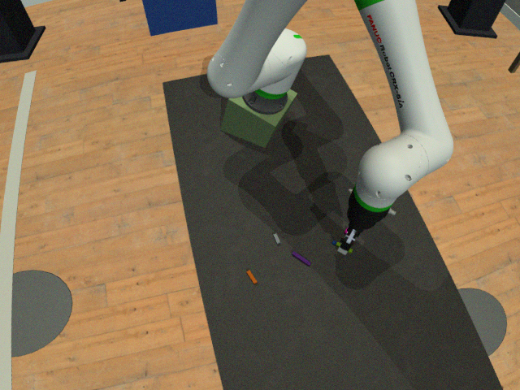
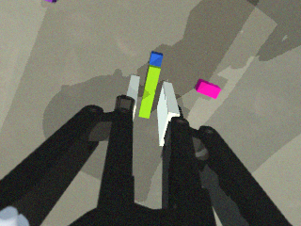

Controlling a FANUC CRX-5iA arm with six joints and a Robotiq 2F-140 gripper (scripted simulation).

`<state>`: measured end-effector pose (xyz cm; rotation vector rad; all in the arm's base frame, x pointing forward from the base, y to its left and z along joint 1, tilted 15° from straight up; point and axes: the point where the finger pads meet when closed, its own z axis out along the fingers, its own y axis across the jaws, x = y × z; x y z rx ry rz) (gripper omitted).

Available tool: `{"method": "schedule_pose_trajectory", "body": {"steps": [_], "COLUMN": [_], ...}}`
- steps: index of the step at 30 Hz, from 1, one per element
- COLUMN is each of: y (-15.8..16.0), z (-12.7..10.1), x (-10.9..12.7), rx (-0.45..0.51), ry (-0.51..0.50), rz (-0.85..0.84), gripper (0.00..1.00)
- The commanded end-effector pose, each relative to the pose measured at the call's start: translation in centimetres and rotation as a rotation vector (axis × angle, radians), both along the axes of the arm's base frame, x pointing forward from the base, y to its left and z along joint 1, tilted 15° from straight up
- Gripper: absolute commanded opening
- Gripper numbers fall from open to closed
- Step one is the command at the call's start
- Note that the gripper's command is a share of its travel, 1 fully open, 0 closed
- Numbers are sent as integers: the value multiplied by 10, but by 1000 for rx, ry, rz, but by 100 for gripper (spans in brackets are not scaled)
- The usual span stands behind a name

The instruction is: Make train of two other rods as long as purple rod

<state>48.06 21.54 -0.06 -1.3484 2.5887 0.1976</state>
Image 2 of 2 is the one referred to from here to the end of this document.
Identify lime green rod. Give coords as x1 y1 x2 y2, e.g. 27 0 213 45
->
139 65 161 119

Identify small blue cube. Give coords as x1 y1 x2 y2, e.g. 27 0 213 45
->
150 51 163 67

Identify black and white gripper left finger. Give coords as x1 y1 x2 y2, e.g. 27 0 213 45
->
0 75 140 226

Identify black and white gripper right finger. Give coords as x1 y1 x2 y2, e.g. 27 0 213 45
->
157 82 293 226

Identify magenta rectangular block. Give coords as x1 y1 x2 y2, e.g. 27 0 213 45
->
195 79 220 99

